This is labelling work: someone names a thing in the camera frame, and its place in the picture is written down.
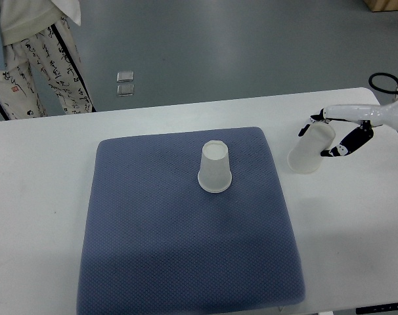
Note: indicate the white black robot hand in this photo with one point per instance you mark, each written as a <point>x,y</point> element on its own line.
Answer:
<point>369,116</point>

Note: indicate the white paper cup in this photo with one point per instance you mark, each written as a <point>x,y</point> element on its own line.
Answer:
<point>305,156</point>
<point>214,175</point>

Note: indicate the wooden box corner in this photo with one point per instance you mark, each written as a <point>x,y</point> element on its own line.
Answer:
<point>382,5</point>

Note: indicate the white paper cup on mat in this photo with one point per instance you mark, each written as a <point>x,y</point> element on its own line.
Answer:
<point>214,175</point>

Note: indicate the black table control panel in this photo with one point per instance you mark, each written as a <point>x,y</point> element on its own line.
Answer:
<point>377,308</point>

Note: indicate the blue-grey textured cushion mat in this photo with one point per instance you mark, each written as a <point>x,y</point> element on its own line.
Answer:
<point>157,243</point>

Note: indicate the lower metal floor plate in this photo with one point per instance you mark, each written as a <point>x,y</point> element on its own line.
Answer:
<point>125,89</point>

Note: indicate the metal floor plate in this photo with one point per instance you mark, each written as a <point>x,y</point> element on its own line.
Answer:
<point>125,89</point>
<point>125,76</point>

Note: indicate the upper metal floor plate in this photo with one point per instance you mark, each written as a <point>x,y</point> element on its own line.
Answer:
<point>125,76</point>

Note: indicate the person in calligraphy print trousers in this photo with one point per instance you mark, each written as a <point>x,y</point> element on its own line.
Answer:
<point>35,35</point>

